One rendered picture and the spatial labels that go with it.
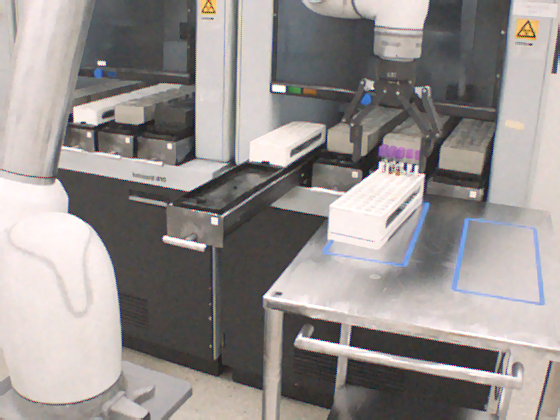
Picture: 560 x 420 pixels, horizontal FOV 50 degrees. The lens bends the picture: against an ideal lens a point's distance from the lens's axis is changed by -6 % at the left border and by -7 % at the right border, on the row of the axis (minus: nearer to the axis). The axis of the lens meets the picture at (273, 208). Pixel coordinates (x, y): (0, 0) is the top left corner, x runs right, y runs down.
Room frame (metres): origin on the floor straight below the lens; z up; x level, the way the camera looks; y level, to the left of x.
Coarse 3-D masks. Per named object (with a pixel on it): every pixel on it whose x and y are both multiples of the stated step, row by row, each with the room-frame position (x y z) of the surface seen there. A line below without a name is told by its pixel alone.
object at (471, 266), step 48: (432, 240) 1.07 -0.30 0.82; (480, 240) 1.08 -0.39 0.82; (528, 240) 1.09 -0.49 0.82; (288, 288) 0.87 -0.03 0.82; (336, 288) 0.87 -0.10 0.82; (384, 288) 0.88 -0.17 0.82; (432, 288) 0.88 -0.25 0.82; (480, 288) 0.88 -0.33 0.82; (528, 288) 0.88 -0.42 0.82; (432, 336) 0.76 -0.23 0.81; (480, 336) 0.74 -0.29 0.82; (528, 336) 0.73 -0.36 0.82; (336, 384) 1.38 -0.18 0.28
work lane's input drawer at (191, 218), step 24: (240, 168) 1.53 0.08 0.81; (264, 168) 1.53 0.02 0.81; (288, 168) 1.53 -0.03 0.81; (192, 192) 1.32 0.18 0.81; (216, 192) 1.35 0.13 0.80; (240, 192) 1.36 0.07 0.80; (264, 192) 1.38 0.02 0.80; (288, 192) 1.51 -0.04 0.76; (168, 216) 1.25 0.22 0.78; (192, 216) 1.23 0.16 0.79; (216, 216) 1.20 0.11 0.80; (240, 216) 1.27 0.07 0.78; (168, 240) 1.20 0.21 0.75; (192, 240) 1.21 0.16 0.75; (216, 240) 1.20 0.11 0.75
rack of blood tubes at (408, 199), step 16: (384, 176) 1.26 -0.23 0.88; (400, 176) 1.27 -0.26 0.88; (352, 192) 1.15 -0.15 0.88; (368, 192) 1.16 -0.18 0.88; (384, 192) 1.16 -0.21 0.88; (400, 192) 1.17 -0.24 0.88; (336, 208) 1.06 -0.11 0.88; (352, 208) 1.06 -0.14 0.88; (368, 208) 1.06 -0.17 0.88; (384, 208) 1.07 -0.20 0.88; (400, 208) 1.21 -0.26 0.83; (416, 208) 1.24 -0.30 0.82; (336, 224) 1.06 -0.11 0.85; (352, 224) 1.05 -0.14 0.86; (368, 224) 1.03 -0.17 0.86; (384, 224) 1.04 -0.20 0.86; (336, 240) 1.06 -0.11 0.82; (352, 240) 1.05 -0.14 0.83; (384, 240) 1.05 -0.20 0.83
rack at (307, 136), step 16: (288, 128) 1.74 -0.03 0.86; (304, 128) 1.75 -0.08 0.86; (320, 128) 1.75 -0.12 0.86; (256, 144) 1.56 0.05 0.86; (272, 144) 1.55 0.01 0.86; (288, 144) 1.56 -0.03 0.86; (304, 144) 1.71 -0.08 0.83; (256, 160) 1.56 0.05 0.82; (272, 160) 1.54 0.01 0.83; (288, 160) 1.55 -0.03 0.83
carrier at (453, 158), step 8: (440, 152) 1.55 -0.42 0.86; (448, 152) 1.54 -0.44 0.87; (456, 152) 1.53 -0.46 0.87; (464, 152) 1.52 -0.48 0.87; (472, 152) 1.51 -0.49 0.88; (480, 152) 1.51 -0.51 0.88; (440, 160) 1.55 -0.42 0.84; (448, 160) 1.54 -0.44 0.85; (456, 160) 1.53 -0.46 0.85; (464, 160) 1.52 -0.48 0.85; (472, 160) 1.51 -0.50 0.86; (480, 160) 1.50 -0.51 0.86; (448, 168) 1.54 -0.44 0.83; (456, 168) 1.53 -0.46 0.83; (464, 168) 1.52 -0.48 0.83; (472, 168) 1.51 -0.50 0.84; (480, 168) 1.50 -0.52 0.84
